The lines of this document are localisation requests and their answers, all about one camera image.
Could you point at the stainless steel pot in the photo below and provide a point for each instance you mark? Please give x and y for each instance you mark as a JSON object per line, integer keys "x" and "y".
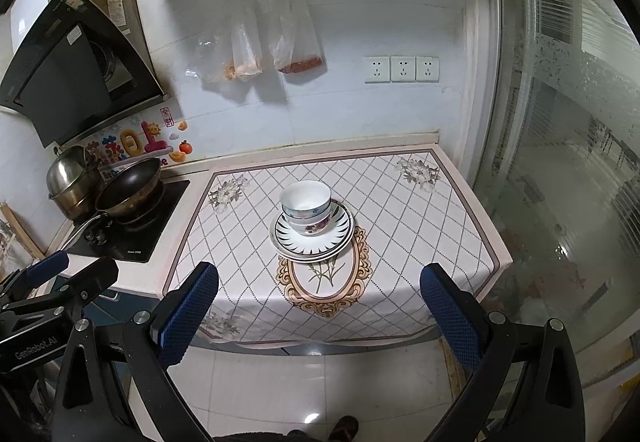
{"x": 67, "y": 177}

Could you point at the clear plastic bag red contents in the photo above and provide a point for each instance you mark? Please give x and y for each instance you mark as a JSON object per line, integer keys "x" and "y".
{"x": 295, "y": 42}

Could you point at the white bowl blue rim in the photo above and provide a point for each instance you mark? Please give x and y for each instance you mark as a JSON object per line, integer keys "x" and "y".
{"x": 305, "y": 197}

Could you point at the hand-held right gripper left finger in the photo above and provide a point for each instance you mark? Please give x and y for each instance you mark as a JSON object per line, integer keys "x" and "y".
{"x": 190, "y": 307}

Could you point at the black range hood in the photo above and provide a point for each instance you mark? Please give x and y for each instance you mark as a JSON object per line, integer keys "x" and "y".
{"x": 70, "y": 67}

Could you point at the white wall socket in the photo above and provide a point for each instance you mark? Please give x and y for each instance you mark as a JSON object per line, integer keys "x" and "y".
{"x": 428, "y": 68}
{"x": 403, "y": 69}
{"x": 377, "y": 69}

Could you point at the person's slippered foot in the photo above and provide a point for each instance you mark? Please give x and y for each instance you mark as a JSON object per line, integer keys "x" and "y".
{"x": 345, "y": 428}

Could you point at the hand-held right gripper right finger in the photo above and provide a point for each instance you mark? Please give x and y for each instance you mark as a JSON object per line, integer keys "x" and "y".
{"x": 450, "y": 317}

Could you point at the white bowl floral print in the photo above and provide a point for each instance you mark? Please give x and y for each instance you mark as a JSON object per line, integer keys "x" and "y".
{"x": 312, "y": 224}

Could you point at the white plate blue leaf pattern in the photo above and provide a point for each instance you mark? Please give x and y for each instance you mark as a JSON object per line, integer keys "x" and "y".
{"x": 290, "y": 242}

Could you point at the white plate dark rim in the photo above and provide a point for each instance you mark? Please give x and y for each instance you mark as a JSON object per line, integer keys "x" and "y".
{"x": 325, "y": 256}

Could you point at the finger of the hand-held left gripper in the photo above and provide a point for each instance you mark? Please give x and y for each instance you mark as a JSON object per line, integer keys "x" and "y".
{"x": 92, "y": 279}
{"x": 47, "y": 267}

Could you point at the wooden board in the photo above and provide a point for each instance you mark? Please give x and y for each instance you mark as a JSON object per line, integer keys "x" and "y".
{"x": 20, "y": 234}

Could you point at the colourful fruit wall sticker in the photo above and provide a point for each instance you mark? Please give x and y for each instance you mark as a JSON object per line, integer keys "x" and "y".
{"x": 130, "y": 145}

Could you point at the frosted glass sliding door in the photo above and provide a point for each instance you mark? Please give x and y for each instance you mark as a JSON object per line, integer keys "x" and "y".
{"x": 560, "y": 147}

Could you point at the dark frying pan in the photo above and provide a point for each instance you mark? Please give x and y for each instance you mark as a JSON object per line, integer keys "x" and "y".
{"x": 130, "y": 187}

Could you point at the black induction cooktop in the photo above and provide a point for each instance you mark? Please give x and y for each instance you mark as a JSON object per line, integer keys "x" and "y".
{"x": 145, "y": 232}

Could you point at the floral printed tablecloth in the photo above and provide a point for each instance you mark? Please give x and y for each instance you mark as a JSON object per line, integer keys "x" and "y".
{"x": 410, "y": 232}

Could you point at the clear plastic bag orange contents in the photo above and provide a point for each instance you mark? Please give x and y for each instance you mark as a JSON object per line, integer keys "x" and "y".
{"x": 246, "y": 52}

